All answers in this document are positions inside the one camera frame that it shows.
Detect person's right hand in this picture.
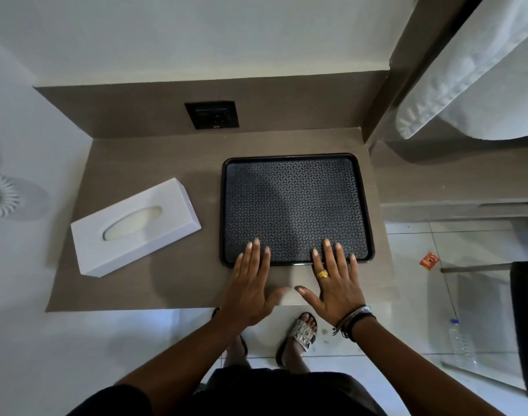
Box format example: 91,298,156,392
294,239,367,328

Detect person's left hand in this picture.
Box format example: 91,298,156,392
220,238,289,329

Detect person's left forearm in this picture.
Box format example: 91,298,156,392
115,314,254,405

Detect person's right forearm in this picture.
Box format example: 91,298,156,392
351,317,486,416

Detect silver bangle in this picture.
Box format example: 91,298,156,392
336,305,372,329

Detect black patterned tray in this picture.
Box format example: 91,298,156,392
219,153,376,268

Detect orange wrapper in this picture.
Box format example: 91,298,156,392
419,251,440,272

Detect person's black shorts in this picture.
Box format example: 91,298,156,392
194,367,388,416

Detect white tissue box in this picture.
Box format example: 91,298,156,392
70,178,202,278

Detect clear plastic water bottle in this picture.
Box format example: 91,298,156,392
448,319,480,369

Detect black chair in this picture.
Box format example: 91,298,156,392
440,261,528,404

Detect person's black shirt sleeve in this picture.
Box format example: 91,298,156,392
67,384,154,416

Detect white bed duvet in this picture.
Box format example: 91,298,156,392
396,0,528,141

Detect white round vent cover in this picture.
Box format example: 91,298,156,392
0,172,21,220

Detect sandal with white lettered strap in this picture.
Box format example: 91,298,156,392
276,313,319,369

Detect black thread bracelet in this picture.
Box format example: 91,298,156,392
333,312,377,343

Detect brown wooden bed frame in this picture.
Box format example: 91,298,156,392
361,0,528,222

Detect black wall socket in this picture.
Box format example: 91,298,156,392
184,101,240,130

